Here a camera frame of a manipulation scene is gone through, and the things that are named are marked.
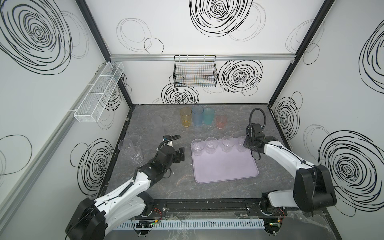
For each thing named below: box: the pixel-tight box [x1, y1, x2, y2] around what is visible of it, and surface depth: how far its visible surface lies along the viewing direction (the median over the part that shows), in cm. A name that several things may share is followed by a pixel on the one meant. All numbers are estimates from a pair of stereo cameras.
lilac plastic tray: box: [191, 141, 259, 184], surface depth 90 cm
